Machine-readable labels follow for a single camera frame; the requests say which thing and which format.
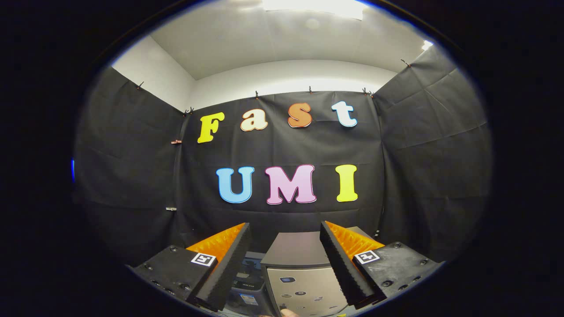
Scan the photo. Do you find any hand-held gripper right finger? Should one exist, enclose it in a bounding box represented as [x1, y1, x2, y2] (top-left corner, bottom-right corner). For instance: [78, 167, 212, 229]
[319, 220, 443, 309]

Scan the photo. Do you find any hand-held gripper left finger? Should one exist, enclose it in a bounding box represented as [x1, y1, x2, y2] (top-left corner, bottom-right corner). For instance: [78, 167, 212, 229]
[127, 222, 252, 312]

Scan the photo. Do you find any dark grey washing machine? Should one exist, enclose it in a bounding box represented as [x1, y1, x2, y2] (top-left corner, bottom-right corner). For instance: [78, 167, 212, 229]
[225, 251, 275, 317]

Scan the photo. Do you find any tinted washing machine lid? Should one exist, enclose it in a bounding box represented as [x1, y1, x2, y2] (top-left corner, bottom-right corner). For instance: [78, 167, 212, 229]
[234, 252, 269, 282]

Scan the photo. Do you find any black backdrop cloth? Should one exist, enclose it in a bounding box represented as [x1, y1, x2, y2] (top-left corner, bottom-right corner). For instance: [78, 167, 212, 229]
[73, 44, 493, 265]

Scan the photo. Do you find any row of black backdrop clips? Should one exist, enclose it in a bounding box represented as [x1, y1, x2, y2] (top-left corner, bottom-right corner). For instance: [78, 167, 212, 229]
[136, 59, 412, 116]

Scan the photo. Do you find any large ceiling light panel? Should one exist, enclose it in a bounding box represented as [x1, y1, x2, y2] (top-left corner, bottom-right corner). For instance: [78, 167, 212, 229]
[263, 0, 364, 21]

